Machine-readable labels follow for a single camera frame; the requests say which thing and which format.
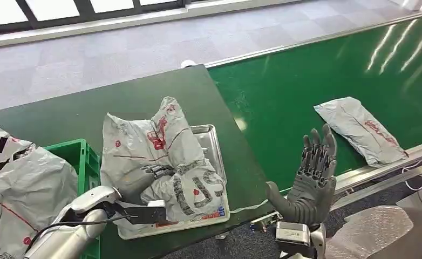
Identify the green conveyor belt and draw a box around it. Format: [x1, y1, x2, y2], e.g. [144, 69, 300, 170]
[207, 14, 422, 194]

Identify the wide silver conveyor frame rail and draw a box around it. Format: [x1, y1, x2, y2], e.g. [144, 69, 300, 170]
[250, 137, 422, 233]

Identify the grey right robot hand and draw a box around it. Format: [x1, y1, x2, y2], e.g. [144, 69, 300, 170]
[266, 124, 338, 226]

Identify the clear bubble wrap bundle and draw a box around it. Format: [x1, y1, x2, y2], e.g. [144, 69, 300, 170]
[325, 205, 414, 259]

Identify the white looped cable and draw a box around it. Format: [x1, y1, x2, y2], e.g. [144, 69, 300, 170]
[401, 159, 422, 192]

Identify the white electronic weighing scale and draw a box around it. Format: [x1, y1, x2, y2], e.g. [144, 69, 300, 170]
[116, 124, 232, 240]

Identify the green plastic crate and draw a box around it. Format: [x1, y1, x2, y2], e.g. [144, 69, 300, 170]
[43, 138, 101, 259]

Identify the black window frame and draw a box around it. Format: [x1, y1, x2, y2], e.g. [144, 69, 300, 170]
[0, 0, 188, 37]

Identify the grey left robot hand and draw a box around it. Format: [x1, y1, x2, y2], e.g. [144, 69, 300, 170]
[119, 164, 178, 206]

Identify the grey printed parcel bag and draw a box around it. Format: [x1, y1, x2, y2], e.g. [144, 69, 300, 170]
[314, 96, 410, 169]
[100, 96, 228, 224]
[0, 124, 79, 259]

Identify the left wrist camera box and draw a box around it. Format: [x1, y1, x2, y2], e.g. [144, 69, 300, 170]
[112, 200, 169, 226]

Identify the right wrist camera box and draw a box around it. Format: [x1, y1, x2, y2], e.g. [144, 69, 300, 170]
[274, 221, 314, 256]

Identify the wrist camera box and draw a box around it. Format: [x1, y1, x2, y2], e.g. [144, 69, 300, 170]
[112, 200, 169, 226]
[274, 221, 314, 256]

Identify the thin silver conveyor frame rail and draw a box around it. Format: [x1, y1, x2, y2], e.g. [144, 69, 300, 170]
[203, 8, 422, 69]

